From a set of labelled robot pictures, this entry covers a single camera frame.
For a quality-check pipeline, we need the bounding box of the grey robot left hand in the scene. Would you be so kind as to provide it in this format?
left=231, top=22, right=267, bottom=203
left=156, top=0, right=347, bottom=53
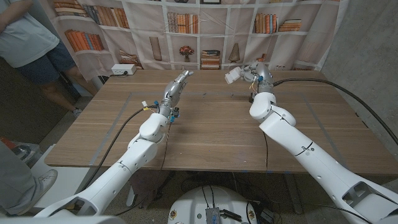
left=158, top=70, right=194, bottom=118

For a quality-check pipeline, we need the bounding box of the white bandage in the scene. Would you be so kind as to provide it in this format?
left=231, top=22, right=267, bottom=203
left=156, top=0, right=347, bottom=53
left=224, top=66, right=246, bottom=85

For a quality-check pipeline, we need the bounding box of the white power strip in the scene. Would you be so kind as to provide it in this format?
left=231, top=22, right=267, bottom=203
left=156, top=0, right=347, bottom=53
left=111, top=63, right=137, bottom=77

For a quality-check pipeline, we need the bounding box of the printed bookshelf backdrop cloth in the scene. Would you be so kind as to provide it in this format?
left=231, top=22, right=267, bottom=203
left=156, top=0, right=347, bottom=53
left=39, top=0, right=351, bottom=82

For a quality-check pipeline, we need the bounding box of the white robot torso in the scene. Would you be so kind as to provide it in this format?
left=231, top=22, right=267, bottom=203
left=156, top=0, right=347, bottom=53
left=167, top=185, right=257, bottom=224

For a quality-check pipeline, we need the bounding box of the metal table leg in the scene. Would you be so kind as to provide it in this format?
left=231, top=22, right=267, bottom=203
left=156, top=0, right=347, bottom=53
left=284, top=174, right=304, bottom=215
left=126, top=185, right=138, bottom=208

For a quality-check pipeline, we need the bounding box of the grey finned module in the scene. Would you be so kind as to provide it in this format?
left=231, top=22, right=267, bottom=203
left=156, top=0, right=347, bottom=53
left=205, top=207, right=221, bottom=224

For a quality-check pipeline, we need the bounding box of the white low platform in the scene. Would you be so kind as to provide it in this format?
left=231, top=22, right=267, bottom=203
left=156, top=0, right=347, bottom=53
left=30, top=143, right=94, bottom=210

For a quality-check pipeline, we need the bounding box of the person in light blue shirt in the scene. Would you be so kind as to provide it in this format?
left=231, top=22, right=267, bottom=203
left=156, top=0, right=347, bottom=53
left=0, top=0, right=100, bottom=118

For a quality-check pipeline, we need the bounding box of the person in grey trousers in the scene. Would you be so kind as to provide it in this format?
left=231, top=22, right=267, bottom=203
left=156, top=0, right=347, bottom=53
left=0, top=139, right=59, bottom=216

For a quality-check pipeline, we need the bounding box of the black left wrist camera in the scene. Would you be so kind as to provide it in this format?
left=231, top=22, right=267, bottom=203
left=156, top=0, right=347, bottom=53
left=169, top=106, right=181, bottom=123

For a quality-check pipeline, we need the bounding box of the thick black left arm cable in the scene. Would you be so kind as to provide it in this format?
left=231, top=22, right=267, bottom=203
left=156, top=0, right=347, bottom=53
left=76, top=101, right=160, bottom=194

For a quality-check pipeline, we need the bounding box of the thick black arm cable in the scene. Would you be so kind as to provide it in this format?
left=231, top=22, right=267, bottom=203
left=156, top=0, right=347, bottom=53
left=272, top=77, right=398, bottom=146
left=76, top=101, right=160, bottom=194

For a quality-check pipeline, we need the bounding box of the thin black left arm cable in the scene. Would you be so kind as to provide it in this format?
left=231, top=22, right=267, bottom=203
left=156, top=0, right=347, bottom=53
left=114, top=122, right=172, bottom=216

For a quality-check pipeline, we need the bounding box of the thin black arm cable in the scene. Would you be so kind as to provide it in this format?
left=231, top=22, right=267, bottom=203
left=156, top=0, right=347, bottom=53
left=262, top=132, right=269, bottom=171
left=114, top=122, right=172, bottom=216

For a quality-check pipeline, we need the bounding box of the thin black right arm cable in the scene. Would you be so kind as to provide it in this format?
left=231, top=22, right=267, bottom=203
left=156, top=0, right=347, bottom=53
left=262, top=132, right=269, bottom=171

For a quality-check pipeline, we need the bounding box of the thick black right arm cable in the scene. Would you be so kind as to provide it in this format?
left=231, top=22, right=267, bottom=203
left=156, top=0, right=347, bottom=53
left=272, top=77, right=398, bottom=146

